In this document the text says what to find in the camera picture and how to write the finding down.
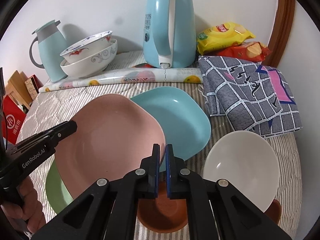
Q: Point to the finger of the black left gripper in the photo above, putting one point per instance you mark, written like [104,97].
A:
[58,132]

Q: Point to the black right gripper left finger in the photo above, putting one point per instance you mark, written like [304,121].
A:
[107,209]

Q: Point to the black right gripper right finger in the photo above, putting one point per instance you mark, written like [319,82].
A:
[216,210]

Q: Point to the green plate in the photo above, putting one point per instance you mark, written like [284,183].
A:
[57,194]

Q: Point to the white round bowl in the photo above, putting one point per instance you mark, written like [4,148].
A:
[248,162]

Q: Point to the small brown bowl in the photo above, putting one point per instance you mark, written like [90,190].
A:
[162,214]

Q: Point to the pink square plate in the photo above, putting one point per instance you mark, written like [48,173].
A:
[113,135]

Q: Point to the teal square plate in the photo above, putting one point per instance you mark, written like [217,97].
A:
[183,121]

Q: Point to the person's left hand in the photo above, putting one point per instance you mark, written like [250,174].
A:
[31,211]

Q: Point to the red cardboard box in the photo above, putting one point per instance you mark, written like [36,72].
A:
[14,118]

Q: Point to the brown bowl under white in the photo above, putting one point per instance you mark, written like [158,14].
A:
[274,211]

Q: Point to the white bowl grey pattern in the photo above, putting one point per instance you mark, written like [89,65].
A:
[93,64]

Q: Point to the white bowl red pattern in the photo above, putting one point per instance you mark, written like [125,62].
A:
[87,47]

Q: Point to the light blue thermos jug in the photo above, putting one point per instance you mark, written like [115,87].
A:
[51,43]

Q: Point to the fruit print folded oilcloth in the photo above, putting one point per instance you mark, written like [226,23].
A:
[129,67]

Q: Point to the grey checked cloth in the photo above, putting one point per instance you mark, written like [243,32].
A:
[252,96]

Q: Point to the light blue electric kettle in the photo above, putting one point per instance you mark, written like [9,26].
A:
[169,33]

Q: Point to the red chips bag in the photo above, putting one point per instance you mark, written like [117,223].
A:
[250,51]

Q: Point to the yellow chips bag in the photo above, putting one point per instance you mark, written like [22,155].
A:
[222,36]

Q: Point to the wooden door frame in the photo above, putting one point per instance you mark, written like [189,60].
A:
[281,31]

